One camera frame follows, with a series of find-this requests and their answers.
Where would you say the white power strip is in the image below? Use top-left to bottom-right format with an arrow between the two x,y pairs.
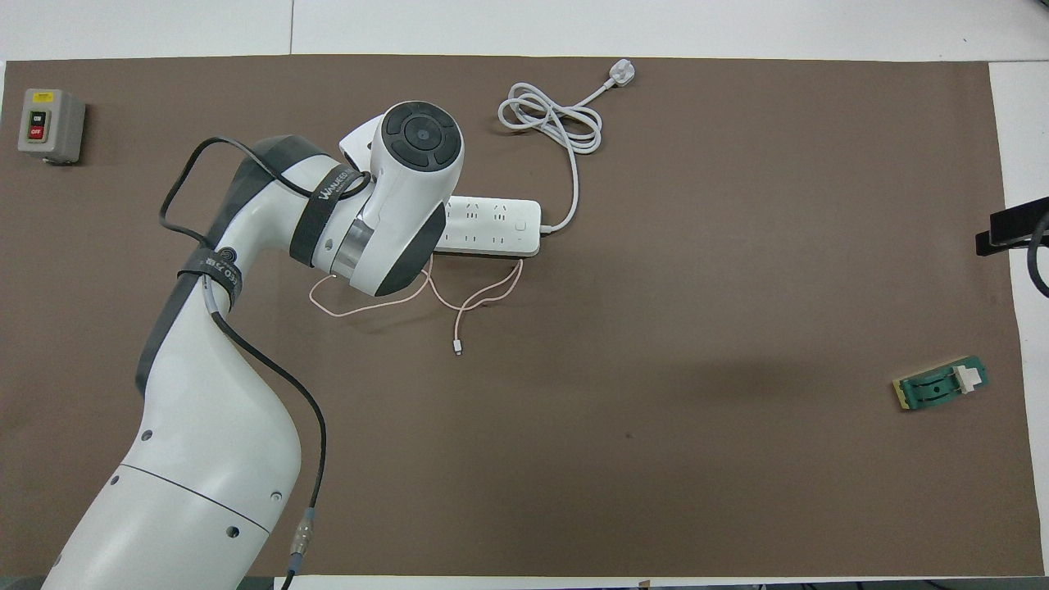
432,197 -> 543,258

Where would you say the pink charging cable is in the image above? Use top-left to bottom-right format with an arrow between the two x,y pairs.
309,258 -> 524,356

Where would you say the brown table mat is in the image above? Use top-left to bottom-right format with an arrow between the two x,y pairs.
0,54 -> 1046,579

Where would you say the green knife switch block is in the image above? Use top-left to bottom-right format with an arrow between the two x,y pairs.
893,354 -> 989,411

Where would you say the white power strip cord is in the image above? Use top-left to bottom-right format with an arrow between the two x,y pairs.
498,60 -> 638,236

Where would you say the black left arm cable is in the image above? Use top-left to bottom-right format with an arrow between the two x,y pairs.
159,138 -> 374,590

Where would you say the grey switch box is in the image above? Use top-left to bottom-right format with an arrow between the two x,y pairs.
18,88 -> 86,165

